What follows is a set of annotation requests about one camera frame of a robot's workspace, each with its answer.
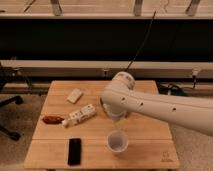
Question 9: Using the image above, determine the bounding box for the black rectangular eraser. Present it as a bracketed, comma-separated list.
[68, 138, 81, 166]

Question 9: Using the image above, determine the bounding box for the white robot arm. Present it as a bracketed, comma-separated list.
[100, 72, 213, 136]

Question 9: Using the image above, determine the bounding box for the white paper cup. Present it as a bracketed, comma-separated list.
[106, 130, 129, 155]

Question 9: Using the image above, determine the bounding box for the brown red snack piece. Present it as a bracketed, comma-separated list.
[42, 116, 63, 125]

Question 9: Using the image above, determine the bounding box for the black floor cable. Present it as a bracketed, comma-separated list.
[157, 74, 198, 97]

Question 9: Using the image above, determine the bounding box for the black hanging cable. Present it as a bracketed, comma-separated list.
[119, 9, 157, 77]

